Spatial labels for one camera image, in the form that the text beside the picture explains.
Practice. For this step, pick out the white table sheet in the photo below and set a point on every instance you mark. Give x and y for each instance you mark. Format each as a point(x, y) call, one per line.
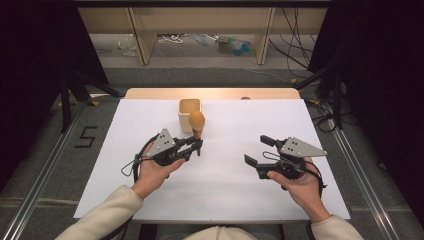
point(226, 193)

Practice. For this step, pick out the colourful bottle pack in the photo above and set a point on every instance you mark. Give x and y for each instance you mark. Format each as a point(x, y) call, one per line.
point(235, 46)

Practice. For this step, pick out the bluish clear plastic wrap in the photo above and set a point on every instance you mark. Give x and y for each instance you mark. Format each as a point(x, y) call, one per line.
point(201, 38)

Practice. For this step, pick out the person's left hand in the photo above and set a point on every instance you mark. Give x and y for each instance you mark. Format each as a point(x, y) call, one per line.
point(151, 178)

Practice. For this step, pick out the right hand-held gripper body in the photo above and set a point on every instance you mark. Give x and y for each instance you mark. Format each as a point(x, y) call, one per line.
point(300, 148)

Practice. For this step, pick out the person's right hand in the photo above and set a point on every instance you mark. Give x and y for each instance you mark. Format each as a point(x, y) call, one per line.
point(305, 196)

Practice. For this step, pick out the metal floor rail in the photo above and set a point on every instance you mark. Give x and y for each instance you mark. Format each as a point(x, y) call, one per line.
point(43, 181)
point(363, 180)

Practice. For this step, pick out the black curtain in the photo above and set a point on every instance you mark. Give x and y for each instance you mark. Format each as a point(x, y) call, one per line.
point(33, 66)
point(383, 83)

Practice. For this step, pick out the black tripod stand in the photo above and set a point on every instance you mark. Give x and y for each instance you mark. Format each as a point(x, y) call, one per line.
point(65, 106)
point(337, 100)

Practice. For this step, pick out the cream square cup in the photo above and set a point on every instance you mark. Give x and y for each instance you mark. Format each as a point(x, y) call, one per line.
point(185, 123)

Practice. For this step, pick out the clear plastic bag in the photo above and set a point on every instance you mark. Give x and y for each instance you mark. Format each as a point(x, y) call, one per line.
point(127, 47)

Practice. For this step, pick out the makeup brush with gold ferrule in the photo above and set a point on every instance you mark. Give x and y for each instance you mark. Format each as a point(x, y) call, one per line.
point(196, 121)

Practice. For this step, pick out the person's beige torso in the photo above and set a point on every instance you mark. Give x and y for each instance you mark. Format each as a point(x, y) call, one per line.
point(220, 234)

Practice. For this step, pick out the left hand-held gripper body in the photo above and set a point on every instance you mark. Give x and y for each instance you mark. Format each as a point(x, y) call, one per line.
point(163, 143)

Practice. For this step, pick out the light wooden desk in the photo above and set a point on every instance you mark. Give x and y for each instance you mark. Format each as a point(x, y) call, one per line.
point(143, 40)

